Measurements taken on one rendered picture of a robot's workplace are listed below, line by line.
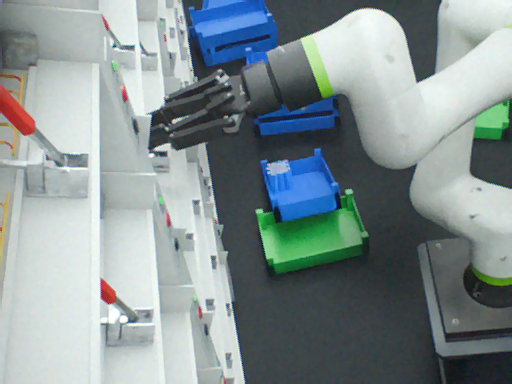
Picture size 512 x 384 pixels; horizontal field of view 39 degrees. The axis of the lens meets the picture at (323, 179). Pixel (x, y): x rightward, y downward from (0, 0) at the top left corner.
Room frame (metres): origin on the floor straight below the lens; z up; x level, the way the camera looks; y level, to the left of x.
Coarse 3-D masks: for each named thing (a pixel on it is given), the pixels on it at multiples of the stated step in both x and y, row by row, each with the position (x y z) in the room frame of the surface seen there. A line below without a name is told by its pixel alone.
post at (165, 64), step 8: (160, 32) 1.25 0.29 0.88; (160, 40) 1.23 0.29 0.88; (160, 48) 1.23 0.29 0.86; (160, 56) 1.23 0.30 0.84; (168, 64) 1.23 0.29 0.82; (168, 72) 1.23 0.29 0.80; (200, 176) 1.24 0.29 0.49; (200, 184) 1.23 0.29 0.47; (200, 192) 1.23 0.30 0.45; (208, 200) 1.27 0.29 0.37; (216, 232) 1.25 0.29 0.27; (216, 240) 1.23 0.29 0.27; (216, 248) 1.23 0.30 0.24; (232, 288) 1.26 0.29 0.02; (232, 296) 1.23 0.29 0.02
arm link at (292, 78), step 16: (288, 48) 0.84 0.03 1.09; (272, 64) 0.82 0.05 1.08; (288, 64) 0.81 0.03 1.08; (304, 64) 0.81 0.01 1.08; (272, 80) 0.81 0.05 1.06; (288, 80) 0.80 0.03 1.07; (304, 80) 0.80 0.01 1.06; (288, 96) 0.79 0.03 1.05; (304, 96) 0.79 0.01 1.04; (320, 96) 0.80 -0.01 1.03
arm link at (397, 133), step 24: (480, 48) 0.96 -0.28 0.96; (504, 48) 0.96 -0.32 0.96; (456, 72) 0.89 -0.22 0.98; (480, 72) 0.90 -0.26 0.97; (504, 72) 0.91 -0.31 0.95; (408, 96) 0.78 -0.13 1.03; (432, 96) 0.82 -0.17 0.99; (456, 96) 0.84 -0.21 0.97; (480, 96) 0.86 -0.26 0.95; (504, 96) 0.90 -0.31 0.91; (360, 120) 0.78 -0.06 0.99; (384, 120) 0.76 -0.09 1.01; (408, 120) 0.76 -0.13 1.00; (432, 120) 0.78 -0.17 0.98; (456, 120) 0.81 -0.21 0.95; (384, 144) 0.75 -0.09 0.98; (408, 144) 0.74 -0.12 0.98; (432, 144) 0.76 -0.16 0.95
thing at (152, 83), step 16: (144, 0) 1.22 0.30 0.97; (144, 16) 1.22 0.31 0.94; (144, 32) 1.18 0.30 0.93; (160, 64) 1.08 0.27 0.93; (144, 80) 1.02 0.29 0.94; (160, 80) 1.03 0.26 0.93; (144, 96) 0.97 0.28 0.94; (160, 96) 0.98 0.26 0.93; (144, 112) 0.93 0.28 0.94; (160, 176) 0.78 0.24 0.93; (176, 208) 0.72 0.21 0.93; (176, 224) 0.68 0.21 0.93
